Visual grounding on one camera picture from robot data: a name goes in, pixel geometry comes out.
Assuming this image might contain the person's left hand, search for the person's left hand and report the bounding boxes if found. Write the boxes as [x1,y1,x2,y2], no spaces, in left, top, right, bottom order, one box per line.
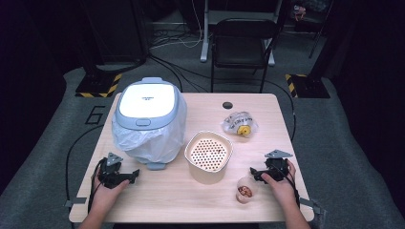
[91,177,131,209]

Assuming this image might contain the white floor cable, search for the white floor cable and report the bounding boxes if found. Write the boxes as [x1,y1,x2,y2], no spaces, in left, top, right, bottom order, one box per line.
[149,0,204,51]

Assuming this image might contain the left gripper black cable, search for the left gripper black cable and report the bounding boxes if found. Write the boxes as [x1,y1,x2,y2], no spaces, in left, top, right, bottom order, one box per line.
[87,157,108,214]

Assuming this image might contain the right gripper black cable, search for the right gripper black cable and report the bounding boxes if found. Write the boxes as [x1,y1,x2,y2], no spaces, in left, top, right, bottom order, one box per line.
[276,163,302,208]

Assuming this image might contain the clear plastic cup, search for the clear plastic cup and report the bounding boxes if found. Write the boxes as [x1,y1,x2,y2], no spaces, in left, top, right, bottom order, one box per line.
[235,176,260,204]

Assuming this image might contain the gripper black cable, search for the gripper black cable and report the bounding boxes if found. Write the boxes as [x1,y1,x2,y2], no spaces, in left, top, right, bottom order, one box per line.
[276,163,302,208]
[87,157,108,214]

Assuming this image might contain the white desk frame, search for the white desk frame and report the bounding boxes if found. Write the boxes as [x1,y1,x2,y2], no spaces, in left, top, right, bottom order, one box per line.
[200,0,285,67]

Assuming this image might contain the black cabinet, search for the black cabinet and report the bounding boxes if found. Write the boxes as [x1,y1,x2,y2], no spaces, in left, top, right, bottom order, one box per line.
[79,0,151,65]

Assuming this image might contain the beige strainer bucket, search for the beige strainer bucket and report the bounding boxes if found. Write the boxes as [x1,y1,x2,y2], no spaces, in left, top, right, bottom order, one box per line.
[183,130,234,185]

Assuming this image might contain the person's right hand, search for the person's right hand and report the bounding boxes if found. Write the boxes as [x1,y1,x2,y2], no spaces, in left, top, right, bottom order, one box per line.
[261,160,300,209]

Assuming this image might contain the clear plastic wrapper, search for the clear plastic wrapper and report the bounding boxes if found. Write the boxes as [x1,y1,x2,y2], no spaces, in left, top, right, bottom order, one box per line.
[221,111,259,138]

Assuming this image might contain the white plastic trash bag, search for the white plastic trash bag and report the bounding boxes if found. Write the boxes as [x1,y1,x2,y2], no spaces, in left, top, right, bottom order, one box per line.
[111,94,188,165]

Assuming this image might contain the black floor cable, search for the black floor cable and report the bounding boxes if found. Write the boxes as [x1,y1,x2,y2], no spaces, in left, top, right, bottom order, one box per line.
[264,79,297,142]

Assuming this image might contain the black stand base hazard stripes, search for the black stand base hazard stripes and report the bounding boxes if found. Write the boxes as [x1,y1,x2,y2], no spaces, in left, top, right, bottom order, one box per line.
[285,73,331,99]
[75,68,123,98]

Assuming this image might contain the white and grey trash can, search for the white and grey trash can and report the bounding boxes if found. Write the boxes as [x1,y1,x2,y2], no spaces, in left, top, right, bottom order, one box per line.
[112,76,189,171]

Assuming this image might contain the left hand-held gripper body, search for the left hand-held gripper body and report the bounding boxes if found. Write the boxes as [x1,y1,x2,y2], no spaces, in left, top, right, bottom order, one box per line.
[96,152,130,190]

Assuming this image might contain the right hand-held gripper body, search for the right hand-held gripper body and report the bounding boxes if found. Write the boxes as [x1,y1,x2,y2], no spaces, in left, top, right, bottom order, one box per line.
[265,149,293,183]

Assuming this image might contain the black folding chair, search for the black folding chair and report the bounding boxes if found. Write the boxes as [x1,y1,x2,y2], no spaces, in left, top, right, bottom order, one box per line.
[209,18,279,94]

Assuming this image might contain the grey table edge bracket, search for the grey table edge bracket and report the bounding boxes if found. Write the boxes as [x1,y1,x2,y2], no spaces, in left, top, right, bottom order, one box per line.
[299,197,323,215]
[65,197,88,208]

